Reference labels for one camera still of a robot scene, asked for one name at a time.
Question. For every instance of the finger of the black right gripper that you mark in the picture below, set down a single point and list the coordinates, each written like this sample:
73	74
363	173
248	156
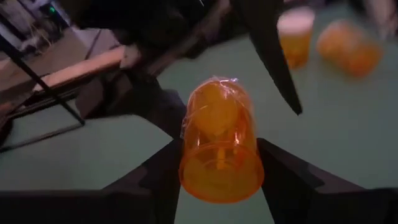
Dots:
168	115
270	46

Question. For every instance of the black computer case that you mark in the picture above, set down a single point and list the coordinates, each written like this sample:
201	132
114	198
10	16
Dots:
51	11

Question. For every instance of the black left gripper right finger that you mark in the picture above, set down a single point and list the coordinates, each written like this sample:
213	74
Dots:
311	199

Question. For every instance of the wooden shelf black metal legs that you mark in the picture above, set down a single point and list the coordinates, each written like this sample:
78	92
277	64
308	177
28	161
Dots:
46	86

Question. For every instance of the orange bottle with white cap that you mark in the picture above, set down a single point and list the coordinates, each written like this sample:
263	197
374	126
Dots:
295	43

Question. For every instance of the green table mat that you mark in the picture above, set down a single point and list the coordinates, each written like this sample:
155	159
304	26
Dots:
93	161

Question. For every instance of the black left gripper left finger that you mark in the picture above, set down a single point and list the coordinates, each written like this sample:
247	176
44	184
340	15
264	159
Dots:
155	193

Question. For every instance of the orange translucent medicine bottle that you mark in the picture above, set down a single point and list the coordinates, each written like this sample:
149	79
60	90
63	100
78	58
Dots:
348	49
220	155

